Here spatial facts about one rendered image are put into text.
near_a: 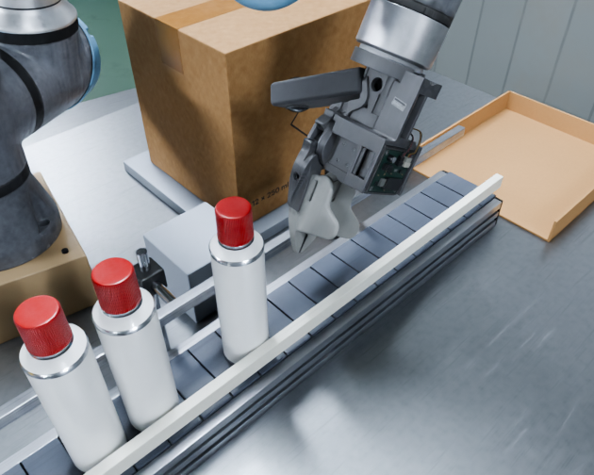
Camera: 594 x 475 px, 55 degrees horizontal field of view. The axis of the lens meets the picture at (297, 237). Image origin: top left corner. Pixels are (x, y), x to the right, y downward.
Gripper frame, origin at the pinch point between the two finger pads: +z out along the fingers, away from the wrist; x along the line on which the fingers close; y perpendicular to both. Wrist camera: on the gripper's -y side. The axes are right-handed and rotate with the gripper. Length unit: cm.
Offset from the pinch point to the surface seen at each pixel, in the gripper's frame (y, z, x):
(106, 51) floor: -271, 33, 140
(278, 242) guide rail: -3.5, 2.7, 2.0
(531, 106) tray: -8, -22, 66
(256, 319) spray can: 3.0, 7.7, -5.2
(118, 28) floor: -295, 22, 159
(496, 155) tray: -5, -12, 54
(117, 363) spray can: 1.3, 10.9, -19.3
